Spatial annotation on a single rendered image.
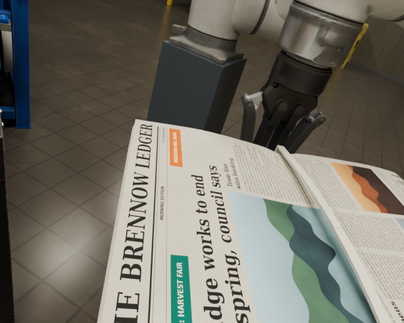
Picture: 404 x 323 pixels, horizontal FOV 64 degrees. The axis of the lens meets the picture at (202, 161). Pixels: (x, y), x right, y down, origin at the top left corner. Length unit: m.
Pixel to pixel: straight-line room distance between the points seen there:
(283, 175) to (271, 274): 0.15
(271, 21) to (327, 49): 0.56
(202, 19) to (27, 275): 1.17
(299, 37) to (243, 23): 0.55
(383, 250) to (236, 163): 0.16
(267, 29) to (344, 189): 0.65
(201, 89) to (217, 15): 0.20
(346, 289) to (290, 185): 0.13
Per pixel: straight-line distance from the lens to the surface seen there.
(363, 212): 0.39
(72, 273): 1.54
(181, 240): 0.25
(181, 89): 0.98
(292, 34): 0.43
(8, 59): 2.46
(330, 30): 0.42
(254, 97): 0.46
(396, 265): 0.35
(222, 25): 0.94
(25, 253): 1.61
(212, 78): 0.93
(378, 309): 0.28
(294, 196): 0.36
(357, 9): 0.42
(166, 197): 0.28
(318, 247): 0.31
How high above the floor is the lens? 1.24
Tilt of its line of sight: 32 degrees down
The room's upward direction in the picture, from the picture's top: 19 degrees clockwise
